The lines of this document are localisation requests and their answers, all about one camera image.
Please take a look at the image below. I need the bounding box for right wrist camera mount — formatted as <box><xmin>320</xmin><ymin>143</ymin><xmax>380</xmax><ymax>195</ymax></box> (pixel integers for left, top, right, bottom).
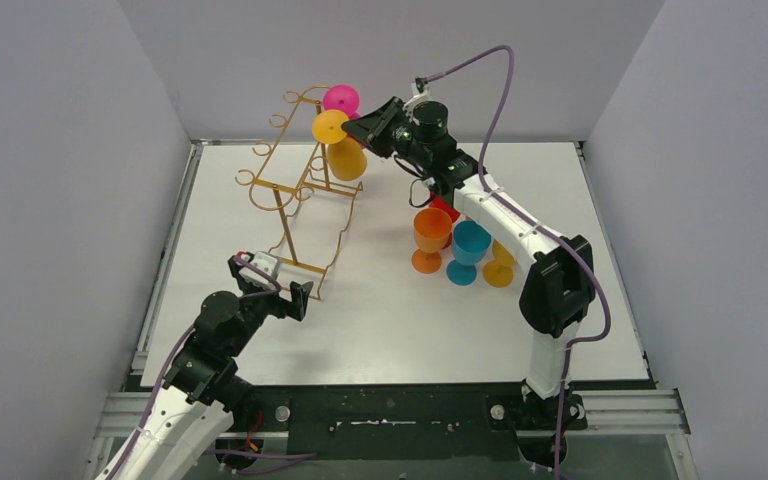
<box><xmin>403</xmin><ymin>77</ymin><xmax>432</xmax><ymax>116</ymax></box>

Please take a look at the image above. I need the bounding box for magenta wine glass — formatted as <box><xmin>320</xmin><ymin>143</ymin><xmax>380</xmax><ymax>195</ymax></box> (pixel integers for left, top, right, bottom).
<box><xmin>322</xmin><ymin>84</ymin><xmax>361</xmax><ymax>119</ymax></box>

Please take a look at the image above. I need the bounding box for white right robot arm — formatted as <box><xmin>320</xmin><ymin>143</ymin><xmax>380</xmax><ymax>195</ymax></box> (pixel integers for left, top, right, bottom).
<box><xmin>341</xmin><ymin>94</ymin><xmax>596</xmax><ymax>429</ymax></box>

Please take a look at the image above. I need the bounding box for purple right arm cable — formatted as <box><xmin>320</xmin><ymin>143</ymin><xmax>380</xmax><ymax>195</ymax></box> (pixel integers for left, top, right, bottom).
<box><xmin>417</xmin><ymin>44</ymin><xmax>613</xmax><ymax>480</ymax></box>

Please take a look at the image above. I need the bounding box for aluminium table edge rail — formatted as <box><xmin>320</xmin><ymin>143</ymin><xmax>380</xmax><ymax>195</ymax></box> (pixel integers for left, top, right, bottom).
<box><xmin>82</xmin><ymin>137</ymin><xmax>700</xmax><ymax>480</ymax></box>

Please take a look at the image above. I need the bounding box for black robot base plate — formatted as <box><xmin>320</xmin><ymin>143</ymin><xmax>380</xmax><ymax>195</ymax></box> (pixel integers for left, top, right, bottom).
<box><xmin>208</xmin><ymin>382</ymin><xmax>588</xmax><ymax>469</ymax></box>

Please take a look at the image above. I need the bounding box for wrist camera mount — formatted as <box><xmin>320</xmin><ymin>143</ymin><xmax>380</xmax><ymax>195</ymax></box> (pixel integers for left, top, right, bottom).
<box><xmin>247</xmin><ymin>251</ymin><xmax>283</xmax><ymax>279</ymax></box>
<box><xmin>403</xmin><ymin>77</ymin><xmax>432</xmax><ymax>116</ymax></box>

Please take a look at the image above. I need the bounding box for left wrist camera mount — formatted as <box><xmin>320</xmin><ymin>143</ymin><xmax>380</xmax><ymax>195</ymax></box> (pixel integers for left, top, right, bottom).
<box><xmin>247</xmin><ymin>251</ymin><xmax>283</xmax><ymax>279</ymax></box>

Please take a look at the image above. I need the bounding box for gold wire glass rack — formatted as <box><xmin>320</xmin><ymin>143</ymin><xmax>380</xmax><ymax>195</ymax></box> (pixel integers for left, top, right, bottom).
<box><xmin>234</xmin><ymin>85</ymin><xmax>364</xmax><ymax>300</ymax></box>

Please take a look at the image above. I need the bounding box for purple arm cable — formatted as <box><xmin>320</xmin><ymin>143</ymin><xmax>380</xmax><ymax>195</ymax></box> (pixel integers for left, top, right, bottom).
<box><xmin>102</xmin><ymin>254</ymin><xmax>319</xmax><ymax>480</ymax></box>
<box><xmin>417</xmin><ymin>44</ymin><xmax>613</xmax><ymax>480</ymax></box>

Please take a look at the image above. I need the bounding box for blue wine glass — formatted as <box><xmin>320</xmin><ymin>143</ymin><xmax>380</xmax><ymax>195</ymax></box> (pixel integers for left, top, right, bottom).
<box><xmin>446</xmin><ymin>220</ymin><xmax>492</xmax><ymax>286</ymax></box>

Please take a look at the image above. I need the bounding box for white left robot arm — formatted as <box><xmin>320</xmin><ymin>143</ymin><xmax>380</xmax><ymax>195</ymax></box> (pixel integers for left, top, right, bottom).
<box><xmin>97</xmin><ymin>251</ymin><xmax>313</xmax><ymax>479</ymax></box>

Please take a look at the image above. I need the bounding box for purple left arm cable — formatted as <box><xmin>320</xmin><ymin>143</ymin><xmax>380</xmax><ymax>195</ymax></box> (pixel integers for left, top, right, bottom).
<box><xmin>102</xmin><ymin>254</ymin><xmax>319</xmax><ymax>480</ymax></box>

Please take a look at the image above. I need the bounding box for red wine glass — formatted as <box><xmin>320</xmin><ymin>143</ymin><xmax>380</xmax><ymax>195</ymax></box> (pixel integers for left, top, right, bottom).
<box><xmin>429</xmin><ymin>196</ymin><xmax>461</xmax><ymax>225</ymax></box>

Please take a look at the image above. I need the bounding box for orange wine glass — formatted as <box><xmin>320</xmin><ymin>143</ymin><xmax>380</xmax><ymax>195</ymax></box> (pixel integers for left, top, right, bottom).
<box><xmin>411</xmin><ymin>208</ymin><xmax>453</xmax><ymax>274</ymax></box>

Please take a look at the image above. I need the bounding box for yellow wine glass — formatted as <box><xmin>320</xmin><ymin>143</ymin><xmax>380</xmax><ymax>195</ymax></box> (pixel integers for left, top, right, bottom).
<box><xmin>482</xmin><ymin>240</ymin><xmax>517</xmax><ymax>288</ymax></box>
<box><xmin>311</xmin><ymin>109</ymin><xmax>367</xmax><ymax>181</ymax></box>

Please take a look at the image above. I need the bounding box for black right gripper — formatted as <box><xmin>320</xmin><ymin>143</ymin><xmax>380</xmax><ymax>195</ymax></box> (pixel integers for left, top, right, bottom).
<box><xmin>345</xmin><ymin>97</ymin><xmax>433</xmax><ymax>167</ymax></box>

